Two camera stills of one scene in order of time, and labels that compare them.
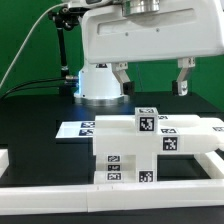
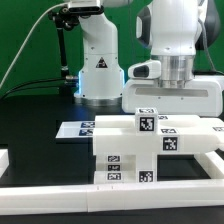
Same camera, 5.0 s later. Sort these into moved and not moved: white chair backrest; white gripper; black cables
Moved: white gripper
Not moved: white chair backrest; black cables
